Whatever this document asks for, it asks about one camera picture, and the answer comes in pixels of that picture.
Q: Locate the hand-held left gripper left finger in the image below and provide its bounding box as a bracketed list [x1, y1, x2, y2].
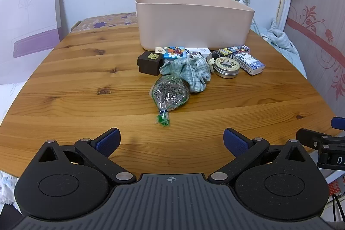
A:
[35, 128, 137, 184]

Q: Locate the small cream flower charm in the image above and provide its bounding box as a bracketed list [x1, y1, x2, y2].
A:
[206, 56, 216, 74]

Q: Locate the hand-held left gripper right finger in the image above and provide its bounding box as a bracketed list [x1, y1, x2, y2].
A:
[209, 128, 311, 183]

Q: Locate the white and purple board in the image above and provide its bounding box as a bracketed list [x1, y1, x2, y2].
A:
[0, 0, 65, 85]

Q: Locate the white small box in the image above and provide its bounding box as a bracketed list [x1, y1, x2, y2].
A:
[185, 47, 212, 59]

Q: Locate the colourful cartoon print box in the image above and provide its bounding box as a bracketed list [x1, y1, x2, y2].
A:
[155, 46, 188, 64]

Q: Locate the green checked cloth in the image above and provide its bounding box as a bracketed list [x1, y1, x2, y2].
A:
[159, 56, 212, 93]

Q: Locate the blue white patterned tissue pack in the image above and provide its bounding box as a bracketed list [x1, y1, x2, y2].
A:
[233, 52, 266, 76]

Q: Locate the clear bag of dried lavender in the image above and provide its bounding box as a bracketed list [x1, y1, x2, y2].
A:
[149, 75, 191, 127]

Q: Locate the white patterned bedsheet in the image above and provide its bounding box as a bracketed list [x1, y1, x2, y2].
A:
[0, 82, 26, 205]

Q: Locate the dark brown small box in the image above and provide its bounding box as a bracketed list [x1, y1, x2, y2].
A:
[137, 51, 165, 76]

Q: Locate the floral patterned cover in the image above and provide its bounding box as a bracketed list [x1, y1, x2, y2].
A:
[71, 12, 140, 33]

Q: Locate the light blue blanket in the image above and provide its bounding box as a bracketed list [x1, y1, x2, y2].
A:
[260, 18, 308, 78]

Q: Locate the white power cable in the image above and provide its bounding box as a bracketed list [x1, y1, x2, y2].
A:
[251, 18, 271, 40]

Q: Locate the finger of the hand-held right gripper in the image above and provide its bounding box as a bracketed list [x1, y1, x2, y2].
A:
[296, 128, 345, 150]
[331, 116, 345, 128]

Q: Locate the beige plastic storage bin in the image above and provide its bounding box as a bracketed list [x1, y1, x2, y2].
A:
[135, 0, 256, 51]

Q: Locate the dark colourful printed box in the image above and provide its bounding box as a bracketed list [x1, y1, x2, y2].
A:
[212, 45, 251, 59]

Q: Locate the round metal tin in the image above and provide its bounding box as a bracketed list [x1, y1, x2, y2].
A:
[214, 57, 240, 79]

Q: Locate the headboard with red flourish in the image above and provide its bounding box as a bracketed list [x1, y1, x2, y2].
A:
[278, 0, 345, 124]

